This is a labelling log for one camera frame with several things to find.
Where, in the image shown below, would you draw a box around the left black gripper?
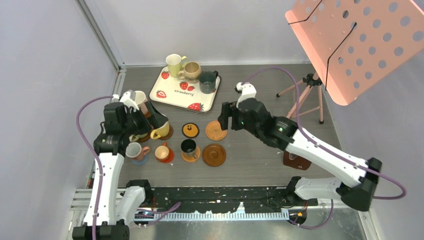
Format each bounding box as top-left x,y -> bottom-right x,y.
122,101 -> 167,137

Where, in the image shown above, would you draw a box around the yellow mug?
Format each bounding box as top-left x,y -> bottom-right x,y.
150,121 -> 170,140
165,53 -> 189,78

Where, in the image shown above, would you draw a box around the dark walnut round coaster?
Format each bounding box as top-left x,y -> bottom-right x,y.
159,125 -> 174,140

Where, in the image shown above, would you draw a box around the pink white mug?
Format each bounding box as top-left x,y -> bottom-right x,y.
134,90 -> 149,115

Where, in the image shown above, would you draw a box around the woven rattan coaster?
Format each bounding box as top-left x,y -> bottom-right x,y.
205,120 -> 228,141

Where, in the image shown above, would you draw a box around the small orange cup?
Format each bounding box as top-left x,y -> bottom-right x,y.
154,142 -> 171,163

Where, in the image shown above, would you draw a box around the dark green mug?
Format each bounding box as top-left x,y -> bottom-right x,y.
198,70 -> 219,94

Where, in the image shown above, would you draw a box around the orange black smiley coaster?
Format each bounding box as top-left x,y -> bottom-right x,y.
181,122 -> 200,139

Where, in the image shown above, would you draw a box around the red apple smiley coaster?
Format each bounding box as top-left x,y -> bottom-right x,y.
155,148 -> 175,164

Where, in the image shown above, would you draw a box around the small pink white cup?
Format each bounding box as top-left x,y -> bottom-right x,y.
125,142 -> 151,161

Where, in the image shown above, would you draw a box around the dark maroon cup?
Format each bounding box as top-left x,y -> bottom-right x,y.
180,139 -> 198,159

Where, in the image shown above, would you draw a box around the blue round coaster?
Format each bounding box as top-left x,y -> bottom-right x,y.
131,155 -> 149,166

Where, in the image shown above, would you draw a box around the dark brown ridged coaster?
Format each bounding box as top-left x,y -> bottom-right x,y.
202,143 -> 227,167

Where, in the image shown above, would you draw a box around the beige brown cup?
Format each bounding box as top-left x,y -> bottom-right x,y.
177,61 -> 202,83

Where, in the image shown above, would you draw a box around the light orange round coaster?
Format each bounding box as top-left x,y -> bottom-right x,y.
181,146 -> 202,163

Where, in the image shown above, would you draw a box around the yellow mug back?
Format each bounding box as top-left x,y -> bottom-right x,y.
165,53 -> 189,78

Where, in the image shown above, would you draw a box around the brown ridged wooden coaster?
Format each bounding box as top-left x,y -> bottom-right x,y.
135,134 -> 151,143

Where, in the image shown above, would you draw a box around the light green cup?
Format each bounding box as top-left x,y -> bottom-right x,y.
129,133 -> 150,143

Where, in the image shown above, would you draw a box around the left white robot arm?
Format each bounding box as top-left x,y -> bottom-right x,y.
72,101 -> 168,240

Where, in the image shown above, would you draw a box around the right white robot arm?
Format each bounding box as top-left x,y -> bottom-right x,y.
218,98 -> 383,212

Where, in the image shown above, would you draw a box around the cream serving tray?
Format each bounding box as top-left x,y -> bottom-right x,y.
148,66 -> 221,113

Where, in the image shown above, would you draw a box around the pink tripod legs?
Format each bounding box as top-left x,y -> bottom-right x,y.
276,72 -> 324,125

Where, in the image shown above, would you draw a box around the pink perforated music stand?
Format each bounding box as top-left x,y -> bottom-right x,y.
285,0 -> 424,106

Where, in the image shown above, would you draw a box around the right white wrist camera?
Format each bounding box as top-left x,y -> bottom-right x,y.
235,82 -> 257,108

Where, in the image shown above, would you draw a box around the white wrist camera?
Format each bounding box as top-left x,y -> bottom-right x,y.
235,82 -> 257,108
110,90 -> 140,111

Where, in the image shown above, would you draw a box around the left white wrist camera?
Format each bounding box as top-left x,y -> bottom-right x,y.
110,90 -> 140,111

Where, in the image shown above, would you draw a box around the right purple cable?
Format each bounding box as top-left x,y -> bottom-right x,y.
241,66 -> 407,230

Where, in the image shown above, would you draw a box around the purple cable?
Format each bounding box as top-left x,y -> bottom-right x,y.
76,96 -> 181,240
241,66 -> 407,230

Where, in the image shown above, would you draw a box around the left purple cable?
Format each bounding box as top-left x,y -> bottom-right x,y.
76,96 -> 181,240

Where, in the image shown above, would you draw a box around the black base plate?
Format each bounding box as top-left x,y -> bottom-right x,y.
140,186 -> 318,214

